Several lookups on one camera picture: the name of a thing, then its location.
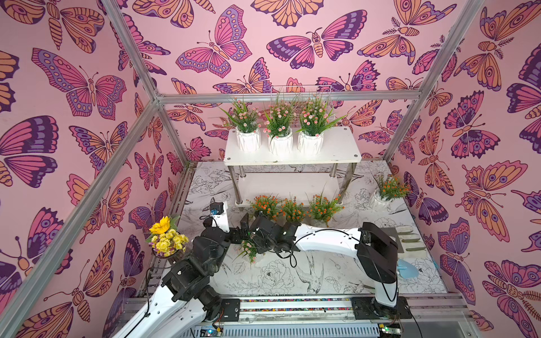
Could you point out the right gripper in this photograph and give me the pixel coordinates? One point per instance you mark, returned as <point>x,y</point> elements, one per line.
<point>257,228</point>

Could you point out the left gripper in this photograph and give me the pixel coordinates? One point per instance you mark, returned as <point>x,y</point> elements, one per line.
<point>237,238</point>

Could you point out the pink flower pot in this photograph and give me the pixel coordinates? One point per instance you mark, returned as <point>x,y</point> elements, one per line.
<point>316,116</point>
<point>249,250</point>
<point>245,118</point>
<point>278,119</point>

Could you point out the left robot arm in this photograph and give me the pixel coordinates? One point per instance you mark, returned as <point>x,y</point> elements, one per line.
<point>185,297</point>

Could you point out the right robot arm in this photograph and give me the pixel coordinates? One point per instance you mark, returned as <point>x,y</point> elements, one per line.
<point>376,251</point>

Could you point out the white two-tier rack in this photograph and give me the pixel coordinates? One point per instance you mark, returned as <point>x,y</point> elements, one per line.
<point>339,151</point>

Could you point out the orange flower pot left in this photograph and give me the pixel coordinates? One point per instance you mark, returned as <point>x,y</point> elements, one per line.
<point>267,206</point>

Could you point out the orange flower pot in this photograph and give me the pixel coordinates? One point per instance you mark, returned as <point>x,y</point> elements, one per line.
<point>388,189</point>
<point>322,208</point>
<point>292,211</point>
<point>267,206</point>

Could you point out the orange flower pot middle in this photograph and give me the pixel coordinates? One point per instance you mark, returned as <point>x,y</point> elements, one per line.
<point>292,211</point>

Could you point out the yellow flower bouquet vase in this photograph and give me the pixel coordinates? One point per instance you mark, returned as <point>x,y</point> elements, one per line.
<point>165,238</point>

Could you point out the orange flower pot far right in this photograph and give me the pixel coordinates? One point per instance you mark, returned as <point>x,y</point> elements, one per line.
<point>388,189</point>

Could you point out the light blue scoop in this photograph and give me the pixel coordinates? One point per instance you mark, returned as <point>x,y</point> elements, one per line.
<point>407,270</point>

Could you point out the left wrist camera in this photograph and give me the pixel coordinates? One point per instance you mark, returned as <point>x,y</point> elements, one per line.
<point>217,213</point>

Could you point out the white wire basket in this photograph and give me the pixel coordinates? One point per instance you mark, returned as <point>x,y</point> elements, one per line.
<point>296,93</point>

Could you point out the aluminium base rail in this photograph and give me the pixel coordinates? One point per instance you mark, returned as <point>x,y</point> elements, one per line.
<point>333,316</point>

